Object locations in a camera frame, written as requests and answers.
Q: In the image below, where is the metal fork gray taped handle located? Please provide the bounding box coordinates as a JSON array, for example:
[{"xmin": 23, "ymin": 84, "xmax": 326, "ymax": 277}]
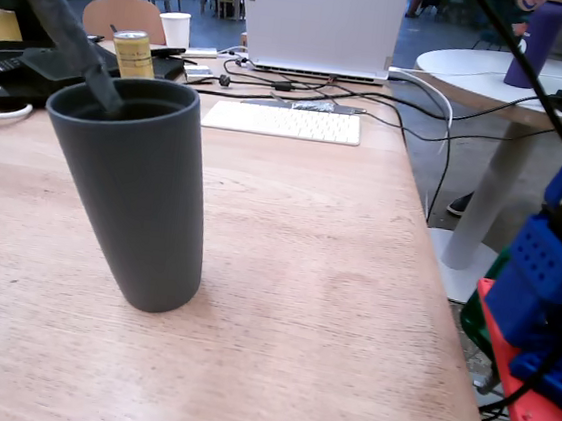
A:
[{"xmin": 0, "ymin": 0, "xmax": 134, "ymax": 117}]

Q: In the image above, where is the gray cylindrical glass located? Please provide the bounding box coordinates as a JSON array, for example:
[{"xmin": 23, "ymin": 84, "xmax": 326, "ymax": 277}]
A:
[{"xmin": 24, "ymin": 68, "xmax": 224, "ymax": 319}]

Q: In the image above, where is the white flat keyboard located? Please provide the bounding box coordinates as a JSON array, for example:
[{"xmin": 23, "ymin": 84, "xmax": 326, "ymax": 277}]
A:
[{"xmin": 199, "ymin": 97, "xmax": 365, "ymax": 148}]

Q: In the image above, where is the gray strip with screws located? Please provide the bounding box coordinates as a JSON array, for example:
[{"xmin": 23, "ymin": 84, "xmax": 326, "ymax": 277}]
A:
[{"xmin": 240, "ymin": 92, "xmax": 369, "ymax": 118}]

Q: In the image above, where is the white adapter dongle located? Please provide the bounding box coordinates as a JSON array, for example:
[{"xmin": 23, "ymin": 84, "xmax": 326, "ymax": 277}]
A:
[{"xmin": 180, "ymin": 44, "xmax": 221, "ymax": 61}]

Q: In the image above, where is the black shoe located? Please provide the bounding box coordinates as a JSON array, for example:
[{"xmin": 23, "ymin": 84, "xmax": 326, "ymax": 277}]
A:
[{"xmin": 445, "ymin": 188, "xmax": 477, "ymax": 220}]

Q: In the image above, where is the black wallet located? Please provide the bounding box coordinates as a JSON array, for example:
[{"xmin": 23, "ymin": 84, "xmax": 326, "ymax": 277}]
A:
[{"xmin": 146, "ymin": 53, "xmax": 189, "ymax": 84}]

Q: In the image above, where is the white Legion laptop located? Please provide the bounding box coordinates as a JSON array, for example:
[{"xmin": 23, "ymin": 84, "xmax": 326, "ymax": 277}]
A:
[{"xmin": 230, "ymin": 0, "xmax": 411, "ymax": 89}]

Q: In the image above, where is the white paper cup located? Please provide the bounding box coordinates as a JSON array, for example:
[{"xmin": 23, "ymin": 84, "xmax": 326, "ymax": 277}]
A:
[{"xmin": 155, "ymin": 10, "xmax": 194, "ymax": 51}]

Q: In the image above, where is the yellow drink can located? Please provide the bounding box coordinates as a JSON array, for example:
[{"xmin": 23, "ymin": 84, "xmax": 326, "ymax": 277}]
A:
[{"xmin": 108, "ymin": 27, "xmax": 161, "ymax": 84}]

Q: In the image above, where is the brown wooden chair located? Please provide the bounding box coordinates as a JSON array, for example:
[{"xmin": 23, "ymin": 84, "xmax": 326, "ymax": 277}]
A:
[{"xmin": 79, "ymin": 0, "xmax": 171, "ymax": 50}]

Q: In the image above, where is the purple water bottle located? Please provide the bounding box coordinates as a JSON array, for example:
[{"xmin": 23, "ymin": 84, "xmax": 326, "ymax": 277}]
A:
[{"xmin": 502, "ymin": 0, "xmax": 562, "ymax": 94}]

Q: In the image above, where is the black desk cable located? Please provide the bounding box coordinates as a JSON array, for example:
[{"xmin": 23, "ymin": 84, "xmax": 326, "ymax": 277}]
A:
[{"xmin": 208, "ymin": 51, "xmax": 556, "ymax": 234}]

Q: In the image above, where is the white laptop cable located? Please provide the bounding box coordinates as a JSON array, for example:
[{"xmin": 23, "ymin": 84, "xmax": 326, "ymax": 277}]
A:
[{"xmin": 379, "ymin": 65, "xmax": 460, "ymax": 157}]

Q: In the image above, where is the round white pedestal table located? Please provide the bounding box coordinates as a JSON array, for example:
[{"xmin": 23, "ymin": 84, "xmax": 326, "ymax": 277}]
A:
[{"xmin": 390, "ymin": 42, "xmax": 562, "ymax": 315}]

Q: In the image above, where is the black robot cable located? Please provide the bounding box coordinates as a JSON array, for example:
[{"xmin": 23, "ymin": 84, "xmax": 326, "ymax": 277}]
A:
[{"xmin": 454, "ymin": 0, "xmax": 562, "ymax": 152}]

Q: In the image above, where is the thick white cable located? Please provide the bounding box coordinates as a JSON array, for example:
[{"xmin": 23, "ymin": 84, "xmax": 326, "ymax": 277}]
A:
[{"xmin": 0, "ymin": 100, "xmax": 36, "ymax": 126}]

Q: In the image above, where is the red robot base plate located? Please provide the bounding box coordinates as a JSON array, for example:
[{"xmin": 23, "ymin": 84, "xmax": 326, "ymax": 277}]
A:
[{"xmin": 463, "ymin": 277, "xmax": 562, "ymax": 421}]

